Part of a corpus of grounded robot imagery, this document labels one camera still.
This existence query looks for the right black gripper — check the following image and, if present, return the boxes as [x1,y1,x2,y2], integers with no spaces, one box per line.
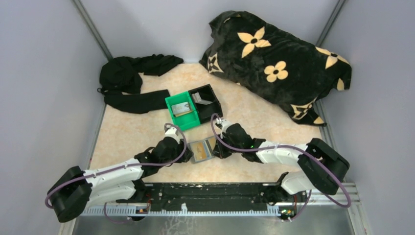
[211,133,244,160]

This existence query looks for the gold VIP card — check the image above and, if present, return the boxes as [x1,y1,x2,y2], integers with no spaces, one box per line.
[192,142,209,161]

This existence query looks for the green plastic bin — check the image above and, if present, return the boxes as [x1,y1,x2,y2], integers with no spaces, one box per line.
[165,91,201,131]

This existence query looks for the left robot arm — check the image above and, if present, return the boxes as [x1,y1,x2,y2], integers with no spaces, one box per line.
[45,137,193,223]

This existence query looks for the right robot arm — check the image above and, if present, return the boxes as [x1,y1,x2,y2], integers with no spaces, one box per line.
[215,119,350,202]

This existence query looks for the cards in black bin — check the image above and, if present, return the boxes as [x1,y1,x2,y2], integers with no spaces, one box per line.
[191,92,213,105]

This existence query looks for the black plastic bin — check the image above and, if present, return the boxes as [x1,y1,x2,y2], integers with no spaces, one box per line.
[188,84,223,124]

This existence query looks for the black cloth garment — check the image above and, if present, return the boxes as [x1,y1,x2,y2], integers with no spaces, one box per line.
[97,54,184,114]

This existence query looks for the black floral plush blanket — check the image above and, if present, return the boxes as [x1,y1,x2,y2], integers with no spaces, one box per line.
[200,11,352,126]

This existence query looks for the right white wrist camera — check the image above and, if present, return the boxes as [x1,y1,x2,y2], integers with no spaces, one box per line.
[215,117,232,133]

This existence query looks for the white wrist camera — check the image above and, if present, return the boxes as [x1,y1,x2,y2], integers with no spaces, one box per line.
[215,117,232,133]
[164,126,181,143]

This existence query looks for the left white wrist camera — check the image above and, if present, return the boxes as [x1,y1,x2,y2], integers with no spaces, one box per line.
[164,126,181,143]

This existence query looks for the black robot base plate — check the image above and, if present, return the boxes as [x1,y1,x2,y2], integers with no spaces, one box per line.
[118,183,306,212]

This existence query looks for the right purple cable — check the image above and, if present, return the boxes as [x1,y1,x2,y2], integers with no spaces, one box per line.
[210,113,352,222]

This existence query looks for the purple cable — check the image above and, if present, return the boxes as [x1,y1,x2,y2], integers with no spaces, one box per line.
[210,113,352,222]
[45,122,188,225]

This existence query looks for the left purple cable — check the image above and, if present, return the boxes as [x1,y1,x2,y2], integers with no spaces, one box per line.
[45,122,188,225]

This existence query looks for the aluminium frame rail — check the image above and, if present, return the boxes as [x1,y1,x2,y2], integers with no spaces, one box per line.
[70,183,360,218]

